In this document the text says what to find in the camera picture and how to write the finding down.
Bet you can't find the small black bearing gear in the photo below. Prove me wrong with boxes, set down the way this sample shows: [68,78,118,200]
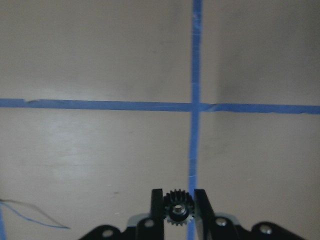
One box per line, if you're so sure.
[163,189,195,226]

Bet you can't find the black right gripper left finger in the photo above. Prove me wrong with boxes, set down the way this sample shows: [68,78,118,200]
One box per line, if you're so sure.
[81,188,165,240]

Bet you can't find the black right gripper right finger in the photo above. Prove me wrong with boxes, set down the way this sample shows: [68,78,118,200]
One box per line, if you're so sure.
[194,189,302,240]

